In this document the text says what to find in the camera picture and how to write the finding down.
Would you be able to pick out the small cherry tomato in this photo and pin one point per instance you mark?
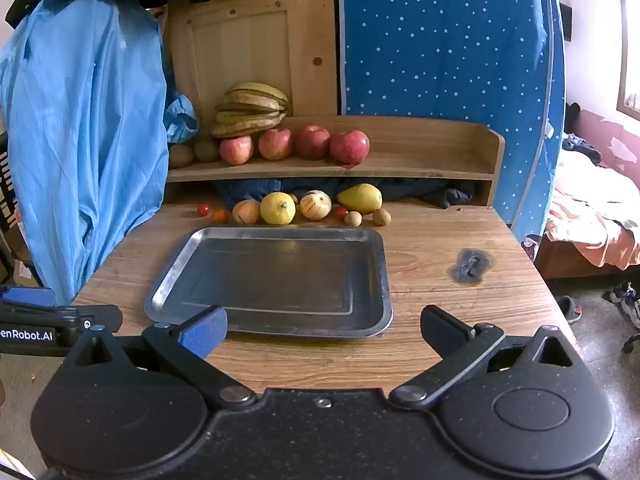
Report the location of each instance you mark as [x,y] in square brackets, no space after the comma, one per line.
[203,209]

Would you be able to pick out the black wall box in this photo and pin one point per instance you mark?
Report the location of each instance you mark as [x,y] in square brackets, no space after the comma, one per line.
[565,20]

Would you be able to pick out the orange blanket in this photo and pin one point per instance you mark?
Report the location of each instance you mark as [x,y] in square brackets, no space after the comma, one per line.
[590,230]

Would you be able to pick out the orange peach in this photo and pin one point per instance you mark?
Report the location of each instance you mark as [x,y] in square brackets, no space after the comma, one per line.
[246,211]

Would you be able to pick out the metal tray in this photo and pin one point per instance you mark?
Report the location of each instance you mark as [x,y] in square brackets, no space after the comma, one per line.
[280,275]

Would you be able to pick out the pair of sneakers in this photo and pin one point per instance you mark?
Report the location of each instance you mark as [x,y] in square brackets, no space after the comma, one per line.
[627,300]

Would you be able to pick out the slipper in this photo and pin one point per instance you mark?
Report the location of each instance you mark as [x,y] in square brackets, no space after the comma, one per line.
[569,309]

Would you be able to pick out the wooden desk shelf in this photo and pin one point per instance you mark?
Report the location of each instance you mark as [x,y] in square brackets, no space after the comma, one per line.
[425,155]

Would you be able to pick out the bed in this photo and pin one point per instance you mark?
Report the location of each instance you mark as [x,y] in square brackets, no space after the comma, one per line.
[600,130]

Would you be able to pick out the red apple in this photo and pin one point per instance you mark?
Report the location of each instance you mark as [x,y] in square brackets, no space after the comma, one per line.
[349,146]
[275,144]
[312,142]
[236,150]

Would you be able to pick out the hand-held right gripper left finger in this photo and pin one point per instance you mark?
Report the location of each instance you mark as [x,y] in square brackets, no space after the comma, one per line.
[205,332]

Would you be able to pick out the red tomato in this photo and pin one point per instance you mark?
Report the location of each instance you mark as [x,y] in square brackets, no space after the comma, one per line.
[340,212]

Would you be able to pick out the black office chair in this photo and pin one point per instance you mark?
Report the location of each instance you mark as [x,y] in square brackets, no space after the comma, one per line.
[632,342]

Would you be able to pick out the yellow lemon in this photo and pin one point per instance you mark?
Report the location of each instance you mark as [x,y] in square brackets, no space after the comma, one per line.
[277,207]

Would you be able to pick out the cardboard box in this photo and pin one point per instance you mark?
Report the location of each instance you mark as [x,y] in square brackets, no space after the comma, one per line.
[25,272]

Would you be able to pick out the small tangerine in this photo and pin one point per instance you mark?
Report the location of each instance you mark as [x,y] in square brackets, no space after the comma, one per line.
[218,216]

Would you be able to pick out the wooden panel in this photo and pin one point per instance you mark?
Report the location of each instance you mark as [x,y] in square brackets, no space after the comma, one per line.
[240,45]

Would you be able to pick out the window frame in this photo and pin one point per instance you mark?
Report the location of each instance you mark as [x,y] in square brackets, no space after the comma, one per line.
[625,35]

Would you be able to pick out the brown kiwi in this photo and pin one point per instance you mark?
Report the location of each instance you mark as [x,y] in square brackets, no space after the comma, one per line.
[181,156]
[206,150]

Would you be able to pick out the bunch of ripe bananas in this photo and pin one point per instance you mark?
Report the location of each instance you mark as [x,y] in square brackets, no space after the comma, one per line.
[250,105]

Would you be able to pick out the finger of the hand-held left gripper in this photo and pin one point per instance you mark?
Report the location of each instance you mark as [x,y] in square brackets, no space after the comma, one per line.
[75,316]

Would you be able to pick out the small blue plastic bag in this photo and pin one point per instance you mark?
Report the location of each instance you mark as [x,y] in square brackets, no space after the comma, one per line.
[180,120]

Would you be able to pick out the yellow-green pear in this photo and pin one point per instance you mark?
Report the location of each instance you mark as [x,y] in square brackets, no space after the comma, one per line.
[359,198]

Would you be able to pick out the striped pepino melon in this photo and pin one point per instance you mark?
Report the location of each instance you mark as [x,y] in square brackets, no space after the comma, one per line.
[315,204]

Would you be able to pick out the black crate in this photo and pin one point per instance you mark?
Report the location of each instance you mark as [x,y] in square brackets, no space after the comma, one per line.
[6,185]

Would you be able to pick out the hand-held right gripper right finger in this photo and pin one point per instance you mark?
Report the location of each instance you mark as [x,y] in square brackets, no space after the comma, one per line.
[445,327]

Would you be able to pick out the blue polka dot fabric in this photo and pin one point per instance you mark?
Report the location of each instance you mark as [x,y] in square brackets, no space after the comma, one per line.
[440,35]

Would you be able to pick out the blue plastic sheet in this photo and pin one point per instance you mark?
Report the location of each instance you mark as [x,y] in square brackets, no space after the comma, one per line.
[75,135]

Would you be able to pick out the dark clothes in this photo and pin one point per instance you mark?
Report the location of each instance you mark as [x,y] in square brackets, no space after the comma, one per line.
[582,147]

